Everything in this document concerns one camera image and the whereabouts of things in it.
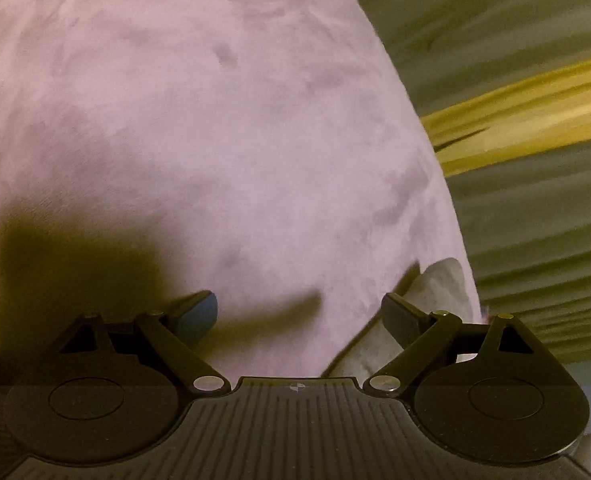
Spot grey curtain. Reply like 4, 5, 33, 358
440, 130, 591, 367
331, 0, 591, 117

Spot pink suede cushion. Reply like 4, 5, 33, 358
0, 0, 482, 386

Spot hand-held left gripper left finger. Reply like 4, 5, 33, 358
60, 290, 232, 394

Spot yellow curtain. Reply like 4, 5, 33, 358
419, 54, 591, 177

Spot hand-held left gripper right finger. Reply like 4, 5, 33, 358
364, 292, 537, 399

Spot grey pants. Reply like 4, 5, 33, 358
320, 257, 480, 379

